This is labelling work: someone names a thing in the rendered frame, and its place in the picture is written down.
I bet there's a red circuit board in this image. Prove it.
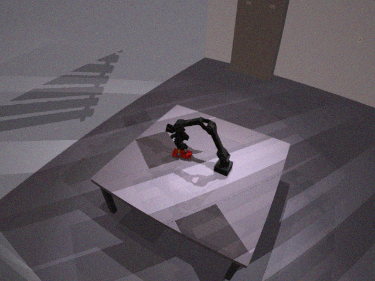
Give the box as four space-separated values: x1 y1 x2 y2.
172 148 193 160

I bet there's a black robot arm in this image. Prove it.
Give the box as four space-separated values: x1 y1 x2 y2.
165 117 230 169

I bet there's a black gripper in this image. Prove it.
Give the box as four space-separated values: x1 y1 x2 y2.
171 133 188 150

